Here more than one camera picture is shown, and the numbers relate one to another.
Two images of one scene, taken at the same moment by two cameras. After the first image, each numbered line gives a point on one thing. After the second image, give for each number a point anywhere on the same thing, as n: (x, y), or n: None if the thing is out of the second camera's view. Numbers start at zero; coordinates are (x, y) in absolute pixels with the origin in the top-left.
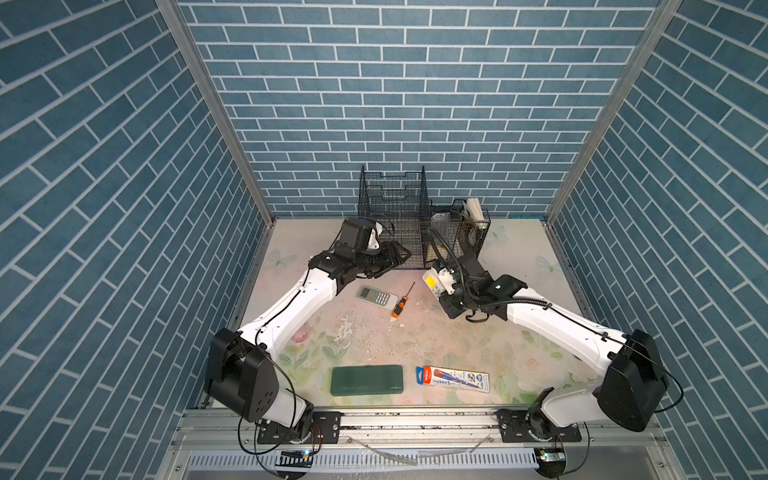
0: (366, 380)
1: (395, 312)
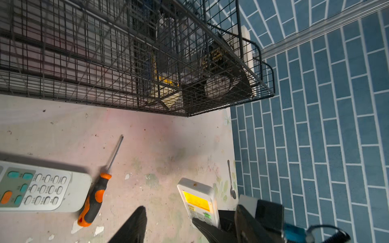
0: None
1: (94, 200)
